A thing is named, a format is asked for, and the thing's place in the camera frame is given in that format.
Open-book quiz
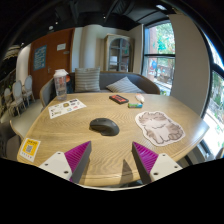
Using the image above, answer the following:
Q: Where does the small white door sign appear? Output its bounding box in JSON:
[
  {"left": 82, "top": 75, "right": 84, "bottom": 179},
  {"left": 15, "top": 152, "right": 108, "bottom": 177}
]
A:
[{"left": 56, "top": 42, "right": 67, "bottom": 52}]

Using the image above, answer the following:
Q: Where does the blue poster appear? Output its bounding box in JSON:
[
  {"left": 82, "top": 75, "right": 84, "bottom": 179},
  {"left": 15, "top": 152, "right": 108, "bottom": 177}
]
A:
[{"left": 32, "top": 45, "right": 48, "bottom": 71}]

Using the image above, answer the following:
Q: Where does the black box with red print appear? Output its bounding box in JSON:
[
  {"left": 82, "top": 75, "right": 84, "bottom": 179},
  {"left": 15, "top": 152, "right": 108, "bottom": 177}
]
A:
[{"left": 108, "top": 94, "right": 130, "bottom": 105}]

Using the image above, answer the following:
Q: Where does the striped flat cushion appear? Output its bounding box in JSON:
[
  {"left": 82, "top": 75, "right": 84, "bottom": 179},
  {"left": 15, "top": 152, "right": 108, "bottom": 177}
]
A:
[{"left": 105, "top": 76, "right": 144, "bottom": 94}]

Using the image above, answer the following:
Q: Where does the brown wooden door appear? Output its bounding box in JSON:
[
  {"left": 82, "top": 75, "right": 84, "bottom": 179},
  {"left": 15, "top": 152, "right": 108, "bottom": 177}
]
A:
[{"left": 28, "top": 28, "right": 75, "bottom": 99}]

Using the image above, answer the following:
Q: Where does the black bag with orange top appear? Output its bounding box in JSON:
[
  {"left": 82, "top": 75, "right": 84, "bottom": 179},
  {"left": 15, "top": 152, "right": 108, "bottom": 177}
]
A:
[{"left": 65, "top": 74, "right": 75, "bottom": 95}]

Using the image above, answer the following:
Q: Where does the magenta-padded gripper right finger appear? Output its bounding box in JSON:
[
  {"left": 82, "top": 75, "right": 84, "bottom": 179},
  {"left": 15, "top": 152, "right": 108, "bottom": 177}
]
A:
[{"left": 131, "top": 141, "right": 183, "bottom": 185}]

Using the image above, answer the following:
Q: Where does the grey curved sofa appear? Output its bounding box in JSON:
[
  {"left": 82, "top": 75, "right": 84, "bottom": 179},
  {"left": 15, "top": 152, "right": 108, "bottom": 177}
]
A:
[{"left": 39, "top": 71, "right": 161, "bottom": 108}]

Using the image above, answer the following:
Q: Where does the small white tube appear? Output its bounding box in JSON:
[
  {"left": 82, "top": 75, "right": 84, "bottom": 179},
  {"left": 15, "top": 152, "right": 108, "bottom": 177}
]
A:
[{"left": 134, "top": 92, "right": 146, "bottom": 104}]

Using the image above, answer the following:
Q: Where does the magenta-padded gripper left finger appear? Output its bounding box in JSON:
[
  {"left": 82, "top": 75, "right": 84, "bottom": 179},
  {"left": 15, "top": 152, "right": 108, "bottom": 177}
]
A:
[{"left": 39, "top": 140, "right": 93, "bottom": 185}]

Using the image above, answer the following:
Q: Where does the striped square cushion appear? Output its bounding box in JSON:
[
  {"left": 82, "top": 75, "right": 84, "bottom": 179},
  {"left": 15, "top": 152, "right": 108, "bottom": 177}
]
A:
[{"left": 74, "top": 67, "right": 101, "bottom": 93}]

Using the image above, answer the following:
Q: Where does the black computer mouse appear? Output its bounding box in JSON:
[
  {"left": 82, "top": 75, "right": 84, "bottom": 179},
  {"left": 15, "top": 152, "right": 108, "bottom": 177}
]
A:
[{"left": 89, "top": 117, "right": 120, "bottom": 137}]

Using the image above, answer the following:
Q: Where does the yellow square code card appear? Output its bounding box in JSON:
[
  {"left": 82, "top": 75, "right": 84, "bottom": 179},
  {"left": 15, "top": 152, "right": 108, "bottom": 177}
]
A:
[{"left": 19, "top": 137, "right": 42, "bottom": 163}]

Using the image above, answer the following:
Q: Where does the white sticker sheet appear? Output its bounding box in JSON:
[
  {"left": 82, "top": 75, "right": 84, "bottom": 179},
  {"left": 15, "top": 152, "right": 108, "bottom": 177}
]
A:
[{"left": 47, "top": 98, "right": 87, "bottom": 120}]

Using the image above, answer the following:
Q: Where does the beige upholstered chair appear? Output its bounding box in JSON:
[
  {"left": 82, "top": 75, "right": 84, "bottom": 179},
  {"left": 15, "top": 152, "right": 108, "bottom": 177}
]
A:
[{"left": 9, "top": 99, "right": 44, "bottom": 141}]

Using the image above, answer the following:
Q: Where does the arched glass-door cabinet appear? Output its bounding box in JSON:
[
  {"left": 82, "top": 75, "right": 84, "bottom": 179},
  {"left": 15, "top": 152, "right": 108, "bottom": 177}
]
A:
[{"left": 103, "top": 33, "right": 133, "bottom": 73}]

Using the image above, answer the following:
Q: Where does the black-framed window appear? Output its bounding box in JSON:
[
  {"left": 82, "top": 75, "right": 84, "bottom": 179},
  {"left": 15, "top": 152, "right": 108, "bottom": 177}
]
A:
[
  {"left": 142, "top": 20, "right": 176, "bottom": 96},
  {"left": 199, "top": 33, "right": 224, "bottom": 158}
]

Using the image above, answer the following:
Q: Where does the group of white chairs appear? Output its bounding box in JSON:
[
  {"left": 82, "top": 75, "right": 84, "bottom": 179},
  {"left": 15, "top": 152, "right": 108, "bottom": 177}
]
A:
[{"left": 3, "top": 74, "right": 36, "bottom": 116}]

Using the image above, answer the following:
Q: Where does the green and white pack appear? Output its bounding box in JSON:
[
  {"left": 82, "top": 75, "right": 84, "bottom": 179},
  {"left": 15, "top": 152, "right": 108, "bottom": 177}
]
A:
[{"left": 127, "top": 102, "right": 144, "bottom": 109}]

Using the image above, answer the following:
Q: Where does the clear plastic shaker bottle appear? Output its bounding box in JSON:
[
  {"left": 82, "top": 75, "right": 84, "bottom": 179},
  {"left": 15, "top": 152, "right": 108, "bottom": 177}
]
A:
[{"left": 53, "top": 68, "right": 69, "bottom": 102}]

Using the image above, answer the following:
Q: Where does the cat-shaped mouse pad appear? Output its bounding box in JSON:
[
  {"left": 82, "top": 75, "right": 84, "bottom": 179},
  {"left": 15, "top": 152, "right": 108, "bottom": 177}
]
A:
[{"left": 134, "top": 110, "right": 186, "bottom": 148}]

